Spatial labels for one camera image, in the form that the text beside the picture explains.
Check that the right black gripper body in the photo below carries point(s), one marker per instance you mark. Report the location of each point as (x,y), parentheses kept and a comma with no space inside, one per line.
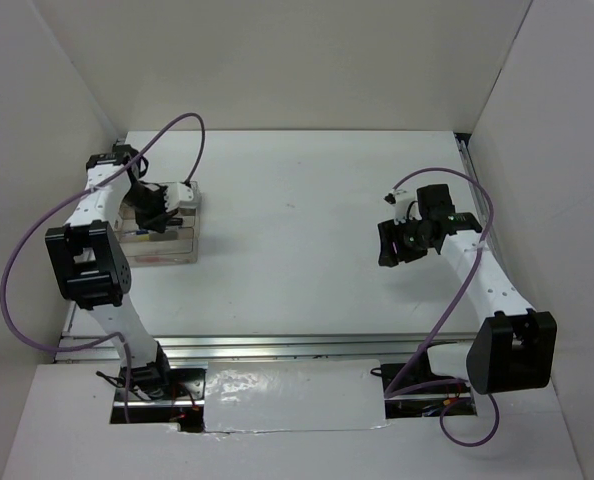
(412,245)

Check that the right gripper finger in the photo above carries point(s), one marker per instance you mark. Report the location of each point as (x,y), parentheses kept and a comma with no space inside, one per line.
(388,255)
(387,231)

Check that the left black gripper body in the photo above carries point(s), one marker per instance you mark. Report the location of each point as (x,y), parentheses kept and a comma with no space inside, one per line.
(149,205)

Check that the yellow highlighter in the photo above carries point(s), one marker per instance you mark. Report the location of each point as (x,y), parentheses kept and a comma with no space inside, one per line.
(167,235)

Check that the red pen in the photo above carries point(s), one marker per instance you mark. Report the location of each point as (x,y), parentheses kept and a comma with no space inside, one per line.
(149,260)

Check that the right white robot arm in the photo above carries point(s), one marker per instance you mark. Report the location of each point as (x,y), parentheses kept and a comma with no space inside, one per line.
(514,347)

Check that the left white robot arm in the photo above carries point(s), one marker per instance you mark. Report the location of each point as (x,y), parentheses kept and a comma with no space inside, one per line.
(92,270)

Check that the clear tiered organizer tray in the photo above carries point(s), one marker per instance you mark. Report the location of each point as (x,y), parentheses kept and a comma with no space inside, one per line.
(181,251)

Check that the white foil front cover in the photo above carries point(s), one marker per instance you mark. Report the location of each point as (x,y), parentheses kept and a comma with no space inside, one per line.
(293,396)

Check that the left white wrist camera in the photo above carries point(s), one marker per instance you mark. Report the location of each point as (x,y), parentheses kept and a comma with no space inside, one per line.
(178,195)

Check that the aluminium table frame rail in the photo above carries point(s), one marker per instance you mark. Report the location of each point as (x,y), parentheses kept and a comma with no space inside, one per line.
(288,247)

